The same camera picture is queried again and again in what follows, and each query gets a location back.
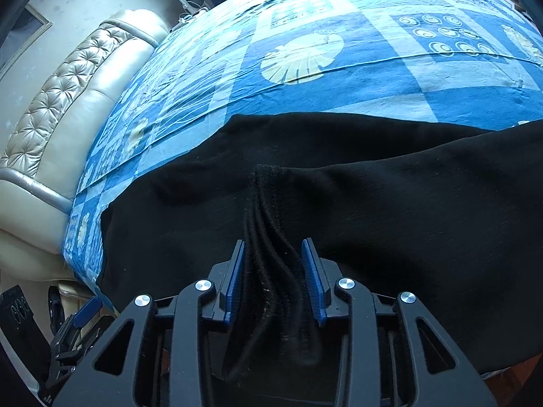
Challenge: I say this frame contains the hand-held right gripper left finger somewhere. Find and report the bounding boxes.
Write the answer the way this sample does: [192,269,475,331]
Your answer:
[53,239,247,407]

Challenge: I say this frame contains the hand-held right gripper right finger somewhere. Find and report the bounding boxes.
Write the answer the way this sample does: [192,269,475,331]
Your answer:
[300,237,500,407]

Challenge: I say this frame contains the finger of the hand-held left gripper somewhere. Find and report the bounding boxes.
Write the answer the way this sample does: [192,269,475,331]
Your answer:
[70,297,105,330]

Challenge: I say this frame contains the black pants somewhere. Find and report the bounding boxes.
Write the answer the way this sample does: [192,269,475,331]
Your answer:
[97,111,543,404]

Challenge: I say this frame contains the black box with circles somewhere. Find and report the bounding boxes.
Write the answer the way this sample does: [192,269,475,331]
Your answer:
[0,284,35,342]

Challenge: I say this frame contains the cream tufted leather headboard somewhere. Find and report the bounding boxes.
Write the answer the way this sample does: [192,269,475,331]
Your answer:
[0,8,170,290]

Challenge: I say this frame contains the blue printed bedsheet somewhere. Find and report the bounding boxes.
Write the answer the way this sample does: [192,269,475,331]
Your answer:
[63,0,543,306]

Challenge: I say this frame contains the framed wall picture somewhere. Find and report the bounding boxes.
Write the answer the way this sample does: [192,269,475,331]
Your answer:
[0,2,54,82]

